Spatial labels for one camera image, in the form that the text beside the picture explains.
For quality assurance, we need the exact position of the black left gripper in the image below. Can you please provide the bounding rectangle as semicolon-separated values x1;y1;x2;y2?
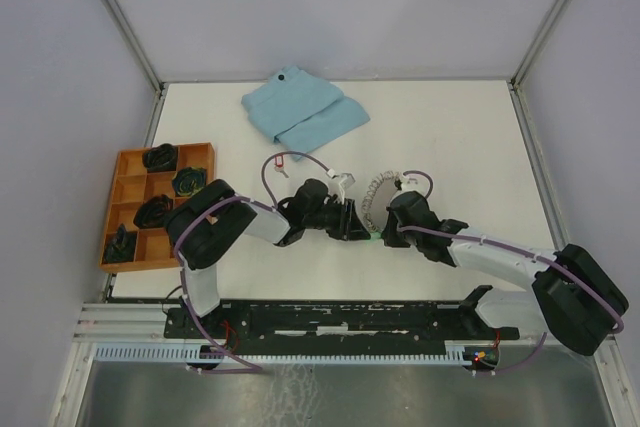
303;196;370;242

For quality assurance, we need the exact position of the metal key organizer blue handle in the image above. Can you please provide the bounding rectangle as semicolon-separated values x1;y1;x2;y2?
361;170;400;234

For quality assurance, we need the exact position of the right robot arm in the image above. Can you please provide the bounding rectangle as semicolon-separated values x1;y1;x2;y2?
383;191;629;356

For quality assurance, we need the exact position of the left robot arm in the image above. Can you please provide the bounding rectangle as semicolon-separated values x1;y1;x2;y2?
163;174;371;337

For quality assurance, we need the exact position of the red tag key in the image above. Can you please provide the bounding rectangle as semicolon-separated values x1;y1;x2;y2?
274;155;289;179

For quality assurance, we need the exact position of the light blue cloth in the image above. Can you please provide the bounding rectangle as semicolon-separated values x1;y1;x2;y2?
241;65;370;154

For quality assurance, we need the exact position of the orange compartment tray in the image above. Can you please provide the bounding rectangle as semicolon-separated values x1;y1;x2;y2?
99;143;215;274

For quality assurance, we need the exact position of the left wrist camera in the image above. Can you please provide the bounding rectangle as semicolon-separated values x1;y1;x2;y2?
330;173;355;201

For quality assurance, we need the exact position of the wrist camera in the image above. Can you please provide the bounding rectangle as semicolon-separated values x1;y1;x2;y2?
394;170;434;198
330;173;355;201

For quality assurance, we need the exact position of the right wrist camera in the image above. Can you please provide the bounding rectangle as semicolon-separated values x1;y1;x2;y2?
394;170;434;198

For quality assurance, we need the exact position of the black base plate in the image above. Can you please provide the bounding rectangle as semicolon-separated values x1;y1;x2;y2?
163;296;521;356

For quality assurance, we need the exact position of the blue green coiled cable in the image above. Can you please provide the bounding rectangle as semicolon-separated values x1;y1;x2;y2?
172;165;209;197

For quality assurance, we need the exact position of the black coiled cable middle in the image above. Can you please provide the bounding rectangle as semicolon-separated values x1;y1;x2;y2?
133;196;174;229

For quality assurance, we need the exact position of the black coiled cable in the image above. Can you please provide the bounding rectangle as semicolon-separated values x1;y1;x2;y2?
142;144;180;170
102;226;139;264
133;196;174;229

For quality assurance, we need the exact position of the black coiled cable top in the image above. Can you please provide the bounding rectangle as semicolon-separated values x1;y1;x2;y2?
142;144;180;170

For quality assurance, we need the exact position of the black coiled cable bottom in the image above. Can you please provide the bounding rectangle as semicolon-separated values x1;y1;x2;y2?
102;226;139;264

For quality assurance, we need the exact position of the white cable duct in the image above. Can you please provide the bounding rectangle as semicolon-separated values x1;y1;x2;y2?
93;339;476;363

